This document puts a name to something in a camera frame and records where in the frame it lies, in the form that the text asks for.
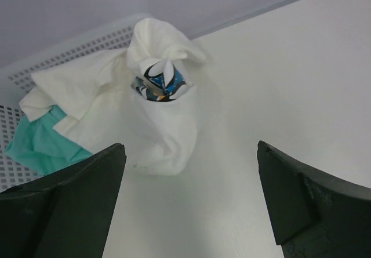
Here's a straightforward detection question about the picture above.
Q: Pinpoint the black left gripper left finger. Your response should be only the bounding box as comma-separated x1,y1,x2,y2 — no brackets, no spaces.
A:
1,144,126,257

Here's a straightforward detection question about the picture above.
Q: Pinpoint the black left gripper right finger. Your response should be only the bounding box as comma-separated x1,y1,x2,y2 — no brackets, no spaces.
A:
257,141,370,257

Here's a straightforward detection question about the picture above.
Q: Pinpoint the white t-shirt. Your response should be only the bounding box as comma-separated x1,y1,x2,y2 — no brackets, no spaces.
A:
20,18,206,176

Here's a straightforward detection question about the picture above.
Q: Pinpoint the teal green t-shirt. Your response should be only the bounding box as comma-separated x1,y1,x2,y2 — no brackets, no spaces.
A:
5,106,93,176

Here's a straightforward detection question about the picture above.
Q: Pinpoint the white perforated plastic basket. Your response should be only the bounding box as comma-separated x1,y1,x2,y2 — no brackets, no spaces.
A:
0,13,151,194

